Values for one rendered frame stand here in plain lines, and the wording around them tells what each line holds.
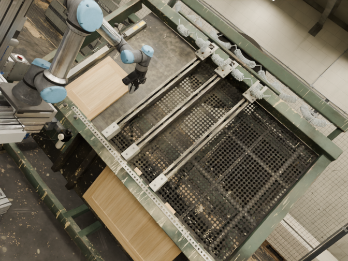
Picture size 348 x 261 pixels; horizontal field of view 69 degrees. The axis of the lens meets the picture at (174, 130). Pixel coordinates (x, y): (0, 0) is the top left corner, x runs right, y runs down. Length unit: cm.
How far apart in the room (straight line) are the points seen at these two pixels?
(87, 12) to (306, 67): 596
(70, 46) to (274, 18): 611
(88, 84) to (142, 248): 140
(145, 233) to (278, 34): 575
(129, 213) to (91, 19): 150
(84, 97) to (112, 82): 25
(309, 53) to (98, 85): 546
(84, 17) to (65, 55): 20
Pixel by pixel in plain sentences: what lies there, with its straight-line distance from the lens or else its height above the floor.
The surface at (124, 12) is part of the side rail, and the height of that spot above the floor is 164.
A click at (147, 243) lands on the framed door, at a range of 220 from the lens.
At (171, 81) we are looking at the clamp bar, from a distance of 212.
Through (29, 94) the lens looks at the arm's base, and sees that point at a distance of 154.
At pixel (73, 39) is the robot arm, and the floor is 150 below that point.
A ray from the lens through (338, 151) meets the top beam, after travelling 220.
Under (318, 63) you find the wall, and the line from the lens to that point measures 680.
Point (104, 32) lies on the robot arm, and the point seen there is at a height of 157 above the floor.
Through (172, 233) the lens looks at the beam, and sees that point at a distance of 180.
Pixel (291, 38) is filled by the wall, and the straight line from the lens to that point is 688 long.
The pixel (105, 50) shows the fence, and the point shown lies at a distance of 236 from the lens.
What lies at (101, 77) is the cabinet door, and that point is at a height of 115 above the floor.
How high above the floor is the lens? 180
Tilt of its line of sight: 16 degrees down
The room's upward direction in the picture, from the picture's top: 41 degrees clockwise
